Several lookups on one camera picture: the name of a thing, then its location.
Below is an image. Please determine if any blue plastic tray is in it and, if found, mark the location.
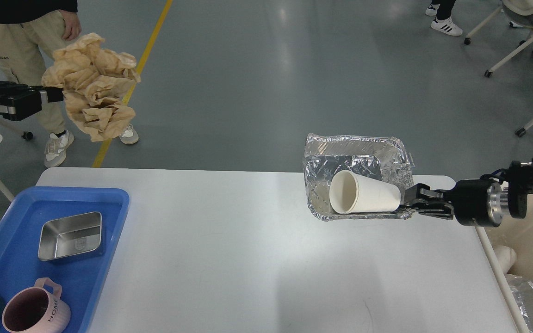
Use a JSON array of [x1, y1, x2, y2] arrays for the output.
[[0, 187, 130, 333]]

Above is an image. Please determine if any pink mug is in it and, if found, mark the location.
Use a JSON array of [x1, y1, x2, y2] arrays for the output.
[[1, 277, 71, 333]]

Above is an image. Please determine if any metal rectangular tin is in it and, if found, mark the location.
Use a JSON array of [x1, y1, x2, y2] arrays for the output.
[[37, 211, 105, 264]]

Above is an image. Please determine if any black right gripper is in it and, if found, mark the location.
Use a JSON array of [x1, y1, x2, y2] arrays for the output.
[[400, 179, 505, 228]]

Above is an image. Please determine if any foil tray inside bin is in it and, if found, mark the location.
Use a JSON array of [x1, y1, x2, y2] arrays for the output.
[[505, 274, 533, 333]]

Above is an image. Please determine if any cream paper cup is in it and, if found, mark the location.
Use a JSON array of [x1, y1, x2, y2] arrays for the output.
[[328, 170, 401, 215]]

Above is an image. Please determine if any brown paper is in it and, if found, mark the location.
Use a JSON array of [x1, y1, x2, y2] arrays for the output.
[[42, 32, 141, 143]]

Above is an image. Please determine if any person in beige trousers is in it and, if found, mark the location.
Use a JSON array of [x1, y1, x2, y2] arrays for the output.
[[0, 0, 139, 145]]

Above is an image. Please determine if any person in black trousers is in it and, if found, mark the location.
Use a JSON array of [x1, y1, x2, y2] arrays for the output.
[[425, 0, 463, 37]]

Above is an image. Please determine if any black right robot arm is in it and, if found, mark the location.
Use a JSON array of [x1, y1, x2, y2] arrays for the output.
[[401, 159, 533, 228]]

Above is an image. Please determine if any cream plastic bin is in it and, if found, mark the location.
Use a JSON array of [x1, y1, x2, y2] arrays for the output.
[[475, 179, 533, 333]]

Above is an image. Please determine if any aluminium foil tray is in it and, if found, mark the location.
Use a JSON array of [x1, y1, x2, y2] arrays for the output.
[[303, 134, 415, 221]]

